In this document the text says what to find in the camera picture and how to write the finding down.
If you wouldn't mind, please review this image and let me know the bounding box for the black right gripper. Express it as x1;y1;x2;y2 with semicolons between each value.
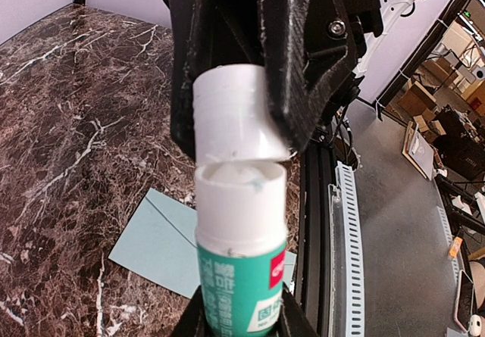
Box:
258;0;383;151

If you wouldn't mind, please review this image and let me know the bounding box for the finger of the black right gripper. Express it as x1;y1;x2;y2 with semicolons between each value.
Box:
163;0;264;159

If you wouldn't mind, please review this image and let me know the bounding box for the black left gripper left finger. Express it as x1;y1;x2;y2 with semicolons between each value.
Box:
172;286;207;337

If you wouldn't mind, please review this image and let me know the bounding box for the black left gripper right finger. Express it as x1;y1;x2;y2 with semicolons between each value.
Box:
278;289;318;337

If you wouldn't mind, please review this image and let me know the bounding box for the small white glue cap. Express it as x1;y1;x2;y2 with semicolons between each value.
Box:
192;64;292;166

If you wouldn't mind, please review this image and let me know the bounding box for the light blue paper envelope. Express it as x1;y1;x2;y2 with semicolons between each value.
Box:
110;189;297;311

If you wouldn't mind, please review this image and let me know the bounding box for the white green glue stick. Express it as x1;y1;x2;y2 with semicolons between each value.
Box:
195;162;287;336

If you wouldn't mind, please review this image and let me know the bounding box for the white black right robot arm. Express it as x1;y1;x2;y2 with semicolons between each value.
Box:
163;0;418;164

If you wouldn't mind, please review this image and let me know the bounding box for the gray board on floor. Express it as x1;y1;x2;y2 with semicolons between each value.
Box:
402;121;434;181

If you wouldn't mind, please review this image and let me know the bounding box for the white slotted cable duct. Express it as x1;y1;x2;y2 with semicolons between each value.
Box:
328;162;365;337

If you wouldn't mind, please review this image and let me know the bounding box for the black front table rail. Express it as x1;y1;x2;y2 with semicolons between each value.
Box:
294;141;335;336

